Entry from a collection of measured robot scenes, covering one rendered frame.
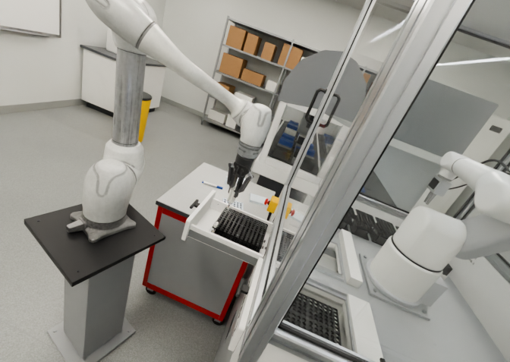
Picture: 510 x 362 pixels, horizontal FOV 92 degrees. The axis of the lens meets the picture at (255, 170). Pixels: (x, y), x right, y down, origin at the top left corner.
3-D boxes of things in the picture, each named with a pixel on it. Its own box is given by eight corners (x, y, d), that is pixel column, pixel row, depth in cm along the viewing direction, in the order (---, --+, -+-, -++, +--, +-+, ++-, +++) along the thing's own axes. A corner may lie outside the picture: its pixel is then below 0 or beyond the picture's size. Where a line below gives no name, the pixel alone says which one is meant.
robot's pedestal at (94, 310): (47, 332, 127) (43, 218, 97) (106, 297, 152) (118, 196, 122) (76, 379, 116) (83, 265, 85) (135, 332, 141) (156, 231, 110)
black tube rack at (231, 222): (208, 237, 106) (212, 226, 103) (222, 216, 122) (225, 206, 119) (256, 259, 104) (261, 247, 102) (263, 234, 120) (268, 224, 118)
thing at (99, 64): (77, 105, 388) (80, 19, 339) (128, 99, 493) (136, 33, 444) (118, 121, 382) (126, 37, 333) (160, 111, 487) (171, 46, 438)
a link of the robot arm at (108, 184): (73, 219, 91) (75, 168, 82) (93, 193, 107) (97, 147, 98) (121, 227, 96) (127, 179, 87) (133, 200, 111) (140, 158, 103)
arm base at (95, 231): (56, 218, 96) (57, 207, 93) (114, 203, 114) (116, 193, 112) (79, 248, 88) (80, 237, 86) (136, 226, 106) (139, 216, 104)
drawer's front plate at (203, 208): (181, 240, 102) (186, 219, 98) (208, 206, 129) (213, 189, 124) (184, 241, 102) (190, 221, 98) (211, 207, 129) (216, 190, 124)
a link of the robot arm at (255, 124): (265, 150, 97) (259, 139, 108) (279, 112, 90) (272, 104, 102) (238, 143, 94) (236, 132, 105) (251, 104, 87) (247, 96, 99)
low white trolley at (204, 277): (137, 294, 159) (155, 199, 129) (183, 237, 216) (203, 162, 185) (219, 333, 155) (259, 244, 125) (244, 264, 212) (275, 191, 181)
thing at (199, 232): (187, 237, 103) (190, 225, 101) (210, 206, 126) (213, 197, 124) (275, 275, 100) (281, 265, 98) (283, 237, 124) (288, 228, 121)
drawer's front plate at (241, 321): (227, 350, 71) (238, 327, 67) (250, 275, 98) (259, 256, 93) (232, 353, 71) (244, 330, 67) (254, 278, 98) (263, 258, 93)
